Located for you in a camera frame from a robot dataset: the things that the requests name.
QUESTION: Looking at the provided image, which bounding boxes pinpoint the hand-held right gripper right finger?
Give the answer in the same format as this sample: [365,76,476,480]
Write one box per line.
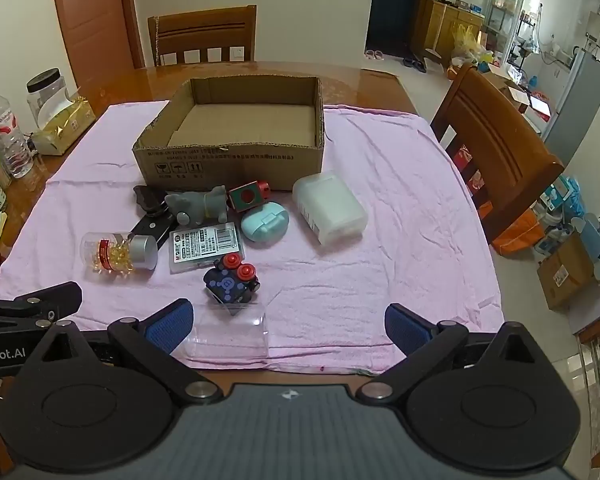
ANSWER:
[357,302,542,407]

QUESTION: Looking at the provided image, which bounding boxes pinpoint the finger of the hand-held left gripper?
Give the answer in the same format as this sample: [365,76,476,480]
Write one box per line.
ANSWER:
[0,282,84,333]

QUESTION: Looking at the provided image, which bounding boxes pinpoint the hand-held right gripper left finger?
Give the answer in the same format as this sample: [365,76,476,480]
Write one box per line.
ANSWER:
[39,298,222,409]

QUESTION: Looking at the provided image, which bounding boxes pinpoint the clear plastic container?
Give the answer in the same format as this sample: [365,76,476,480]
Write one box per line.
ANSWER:
[182,304,271,361]

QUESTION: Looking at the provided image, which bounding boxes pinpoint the black cube toy red buttons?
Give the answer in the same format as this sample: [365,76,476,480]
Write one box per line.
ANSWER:
[202,253,261,318]

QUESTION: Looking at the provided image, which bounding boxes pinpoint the clear bottle of gold capsules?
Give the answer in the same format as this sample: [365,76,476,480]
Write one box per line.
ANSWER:
[80,231,159,276]

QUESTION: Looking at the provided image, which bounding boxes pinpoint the black clip holder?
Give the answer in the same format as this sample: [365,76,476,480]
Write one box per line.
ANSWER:
[129,184,175,252]

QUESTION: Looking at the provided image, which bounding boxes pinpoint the brown cardboard box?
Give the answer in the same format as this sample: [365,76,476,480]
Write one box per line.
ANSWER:
[132,76,327,194]

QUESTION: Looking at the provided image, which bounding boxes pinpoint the pink towel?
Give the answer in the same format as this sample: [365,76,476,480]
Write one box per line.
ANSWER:
[0,99,506,377]

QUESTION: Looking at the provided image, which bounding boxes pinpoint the clear flat case with label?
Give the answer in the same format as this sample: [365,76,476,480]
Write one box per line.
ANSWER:
[168,224,246,275]

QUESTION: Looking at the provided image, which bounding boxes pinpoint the grey toy dog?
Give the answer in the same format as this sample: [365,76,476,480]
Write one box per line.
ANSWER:
[163,185,230,226]

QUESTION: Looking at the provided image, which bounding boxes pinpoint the teal oval case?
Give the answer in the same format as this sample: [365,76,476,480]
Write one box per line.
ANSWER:
[240,200,290,244]

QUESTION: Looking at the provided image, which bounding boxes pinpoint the white translucent plastic box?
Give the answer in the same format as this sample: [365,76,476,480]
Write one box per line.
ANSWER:
[292,169,370,246]

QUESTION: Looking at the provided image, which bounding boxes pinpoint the orange bag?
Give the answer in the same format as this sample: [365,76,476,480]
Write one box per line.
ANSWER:
[489,207,546,257]

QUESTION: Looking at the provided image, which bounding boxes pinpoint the red and green cube toy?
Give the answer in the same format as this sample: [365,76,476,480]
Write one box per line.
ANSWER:
[227,178,273,216]

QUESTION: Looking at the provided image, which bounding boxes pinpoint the clear water bottle red label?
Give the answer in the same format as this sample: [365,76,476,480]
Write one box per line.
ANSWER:
[0,83,35,180]

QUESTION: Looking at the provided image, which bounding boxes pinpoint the cardboard box on floor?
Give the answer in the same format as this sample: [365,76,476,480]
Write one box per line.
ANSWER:
[536,234,599,311]

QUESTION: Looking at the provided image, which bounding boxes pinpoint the gold tissue box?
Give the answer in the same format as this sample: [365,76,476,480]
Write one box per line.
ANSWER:
[31,95,97,156]

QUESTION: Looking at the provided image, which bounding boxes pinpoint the wooden chair with curved back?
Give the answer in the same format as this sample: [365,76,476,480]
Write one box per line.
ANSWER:
[429,62,566,247]

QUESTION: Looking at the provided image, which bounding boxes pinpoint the blue floor fan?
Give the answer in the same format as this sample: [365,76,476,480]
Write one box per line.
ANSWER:
[569,209,600,282]

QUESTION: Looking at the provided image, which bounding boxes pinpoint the clear jar with black lid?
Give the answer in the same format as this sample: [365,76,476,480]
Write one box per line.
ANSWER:
[26,68,76,129]

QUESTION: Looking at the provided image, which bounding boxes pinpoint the brown wooden door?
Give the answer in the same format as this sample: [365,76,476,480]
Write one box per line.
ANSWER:
[49,0,146,77]

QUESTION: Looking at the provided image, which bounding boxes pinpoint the grey refrigerator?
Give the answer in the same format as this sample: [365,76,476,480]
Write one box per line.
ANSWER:
[542,47,600,166]

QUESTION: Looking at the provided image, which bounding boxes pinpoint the yellow plastic bag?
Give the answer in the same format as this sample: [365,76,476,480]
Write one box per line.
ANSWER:
[449,22,487,62]

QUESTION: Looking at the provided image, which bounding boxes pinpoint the wooden cabinet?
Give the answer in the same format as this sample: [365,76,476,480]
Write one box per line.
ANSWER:
[419,0,486,69]

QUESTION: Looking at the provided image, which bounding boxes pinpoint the wooden chair with slotted back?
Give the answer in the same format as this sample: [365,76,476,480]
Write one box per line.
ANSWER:
[147,4,258,67]

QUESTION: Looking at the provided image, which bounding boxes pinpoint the dark blue door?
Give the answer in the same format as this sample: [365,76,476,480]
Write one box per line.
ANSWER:
[365,0,429,59]

